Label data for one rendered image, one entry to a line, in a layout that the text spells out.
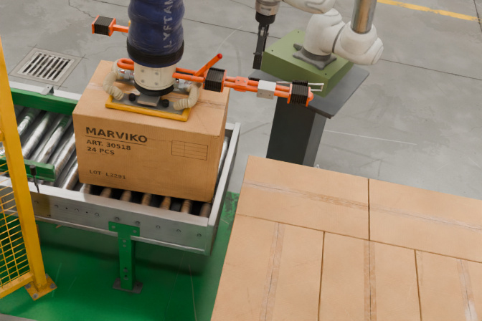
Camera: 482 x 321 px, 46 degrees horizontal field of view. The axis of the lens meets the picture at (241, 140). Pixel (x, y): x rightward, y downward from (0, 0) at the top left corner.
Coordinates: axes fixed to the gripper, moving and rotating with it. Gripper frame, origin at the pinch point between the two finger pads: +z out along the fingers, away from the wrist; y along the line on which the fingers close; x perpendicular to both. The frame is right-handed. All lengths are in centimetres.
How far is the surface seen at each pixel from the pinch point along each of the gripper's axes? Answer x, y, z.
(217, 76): -15.4, 0.5, 12.2
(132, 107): -47, 15, 25
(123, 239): -45, 37, 83
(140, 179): -42, 21, 59
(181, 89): -29.6, 2.6, 20.5
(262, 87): 3.5, 1.9, 12.4
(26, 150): -100, 8, 67
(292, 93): 15.6, 3.7, 11.6
